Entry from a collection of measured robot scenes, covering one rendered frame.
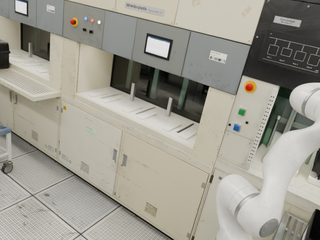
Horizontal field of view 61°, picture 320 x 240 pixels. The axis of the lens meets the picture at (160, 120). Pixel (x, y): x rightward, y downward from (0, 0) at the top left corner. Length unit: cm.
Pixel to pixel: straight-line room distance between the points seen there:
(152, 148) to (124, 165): 35
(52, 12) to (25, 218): 164
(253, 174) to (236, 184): 76
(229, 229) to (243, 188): 16
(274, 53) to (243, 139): 51
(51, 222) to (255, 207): 178
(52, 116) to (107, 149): 71
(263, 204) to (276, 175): 10
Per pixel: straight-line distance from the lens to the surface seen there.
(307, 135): 91
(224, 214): 102
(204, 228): 206
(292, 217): 172
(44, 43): 347
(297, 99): 97
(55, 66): 259
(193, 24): 170
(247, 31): 158
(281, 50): 153
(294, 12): 153
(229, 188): 97
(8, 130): 270
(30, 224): 240
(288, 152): 91
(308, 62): 152
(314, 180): 188
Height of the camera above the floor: 167
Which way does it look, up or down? 23 degrees down
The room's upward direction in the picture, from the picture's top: 11 degrees clockwise
